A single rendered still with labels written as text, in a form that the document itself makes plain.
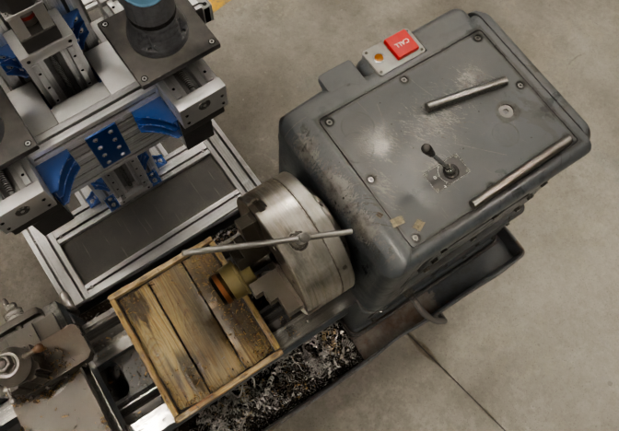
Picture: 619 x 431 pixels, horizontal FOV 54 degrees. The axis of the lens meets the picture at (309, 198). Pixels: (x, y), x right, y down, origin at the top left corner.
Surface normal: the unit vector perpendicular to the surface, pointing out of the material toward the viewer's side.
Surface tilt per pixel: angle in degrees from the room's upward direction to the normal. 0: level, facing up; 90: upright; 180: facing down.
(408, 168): 0
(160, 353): 0
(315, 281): 49
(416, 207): 0
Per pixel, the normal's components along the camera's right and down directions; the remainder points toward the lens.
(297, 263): 0.30, 0.06
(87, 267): 0.04, -0.36
